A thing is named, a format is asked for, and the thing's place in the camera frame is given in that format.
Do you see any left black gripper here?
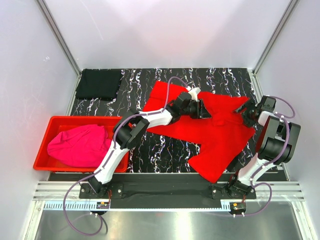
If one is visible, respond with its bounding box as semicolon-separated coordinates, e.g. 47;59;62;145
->
180;99;211;120

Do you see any red t shirt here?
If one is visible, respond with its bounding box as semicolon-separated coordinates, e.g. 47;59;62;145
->
148;91;255;183

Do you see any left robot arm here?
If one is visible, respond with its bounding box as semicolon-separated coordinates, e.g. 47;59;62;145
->
88;87;212;198

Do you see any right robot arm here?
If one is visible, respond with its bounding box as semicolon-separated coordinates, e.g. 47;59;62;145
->
224;95;301;199

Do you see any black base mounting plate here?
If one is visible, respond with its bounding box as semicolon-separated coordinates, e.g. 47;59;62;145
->
79;173;256;211

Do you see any right connector box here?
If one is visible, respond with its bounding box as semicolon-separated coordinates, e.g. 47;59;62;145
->
230;202;247;212

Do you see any connector box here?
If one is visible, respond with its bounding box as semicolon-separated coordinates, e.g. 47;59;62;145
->
96;201;110;210
230;202;247;212

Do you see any folded black t shirt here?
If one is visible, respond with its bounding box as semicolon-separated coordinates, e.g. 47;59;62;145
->
75;69;123;100

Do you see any pink t shirt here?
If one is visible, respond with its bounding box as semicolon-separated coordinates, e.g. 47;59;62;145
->
47;124;111;169

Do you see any left connector box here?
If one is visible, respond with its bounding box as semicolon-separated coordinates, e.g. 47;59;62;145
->
96;201;110;210

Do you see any red plastic bin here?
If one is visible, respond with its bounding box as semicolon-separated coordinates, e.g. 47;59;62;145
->
33;116;121;173

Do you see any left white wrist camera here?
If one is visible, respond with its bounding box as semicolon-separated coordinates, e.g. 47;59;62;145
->
185;86;201;102

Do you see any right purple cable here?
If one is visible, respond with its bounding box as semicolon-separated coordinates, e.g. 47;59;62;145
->
244;94;296;218

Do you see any purple cable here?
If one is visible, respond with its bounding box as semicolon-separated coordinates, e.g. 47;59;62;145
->
244;94;296;218
62;76;191;237

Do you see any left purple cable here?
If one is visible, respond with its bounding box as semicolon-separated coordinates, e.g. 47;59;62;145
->
62;76;191;237

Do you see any aluminium frame rail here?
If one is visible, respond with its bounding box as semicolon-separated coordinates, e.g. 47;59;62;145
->
33;181;305;212

